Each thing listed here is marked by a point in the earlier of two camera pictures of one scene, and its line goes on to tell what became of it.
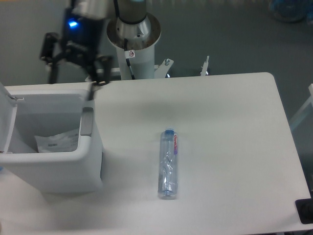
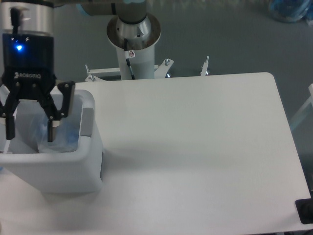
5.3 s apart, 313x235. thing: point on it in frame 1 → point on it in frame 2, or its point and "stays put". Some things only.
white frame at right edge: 294,120 stays put
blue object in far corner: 291,11 stays put
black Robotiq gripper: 80,36 → 28,65
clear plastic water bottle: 167,172 → 66,136
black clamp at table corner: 304,209 stays put
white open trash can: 49,141 stays put
